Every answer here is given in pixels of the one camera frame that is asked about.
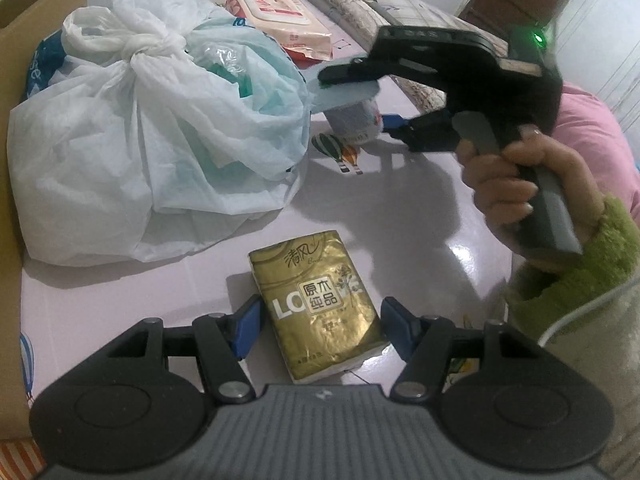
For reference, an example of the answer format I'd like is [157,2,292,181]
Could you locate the person's right hand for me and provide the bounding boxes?
[458,127,606,257]

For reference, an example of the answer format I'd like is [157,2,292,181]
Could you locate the pink blanket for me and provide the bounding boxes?
[550,82,640,211]

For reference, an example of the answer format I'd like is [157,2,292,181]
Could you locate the red striped fabric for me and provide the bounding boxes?
[0,440,47,480]

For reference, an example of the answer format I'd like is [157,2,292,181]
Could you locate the pink wet wipes packet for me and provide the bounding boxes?
[225,0,333,63]

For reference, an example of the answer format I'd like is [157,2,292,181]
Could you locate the brown cardboard box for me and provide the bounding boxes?
[0,0,88,443]

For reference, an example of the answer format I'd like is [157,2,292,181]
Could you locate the white knotted plastic bag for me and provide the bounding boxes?
[7,0,311,266]

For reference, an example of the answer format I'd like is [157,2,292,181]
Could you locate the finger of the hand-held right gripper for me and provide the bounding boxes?
[305,56,384,111]
[382,110,459,154]

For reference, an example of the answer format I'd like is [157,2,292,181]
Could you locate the gold tissue pack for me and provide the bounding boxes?
[247,230,391,386]

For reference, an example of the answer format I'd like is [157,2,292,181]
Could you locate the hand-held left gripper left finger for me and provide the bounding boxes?
[107,295,264,405]

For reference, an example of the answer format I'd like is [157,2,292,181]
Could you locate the white cable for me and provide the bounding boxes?
[537,280,640,348]

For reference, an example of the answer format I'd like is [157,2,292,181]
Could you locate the small white carton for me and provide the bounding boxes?
[325,100,383,146]

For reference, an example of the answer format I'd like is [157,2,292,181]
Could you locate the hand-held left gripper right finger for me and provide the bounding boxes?
[381,297,536,404]

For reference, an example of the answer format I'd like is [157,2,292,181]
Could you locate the blue printed plastic bag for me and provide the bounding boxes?
[22,30,68,98]

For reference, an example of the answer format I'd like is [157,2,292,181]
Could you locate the white wardrobe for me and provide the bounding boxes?
[550,0,640,126]

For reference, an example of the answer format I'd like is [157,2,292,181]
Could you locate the person's right forearm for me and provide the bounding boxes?
[502,195,640,351]

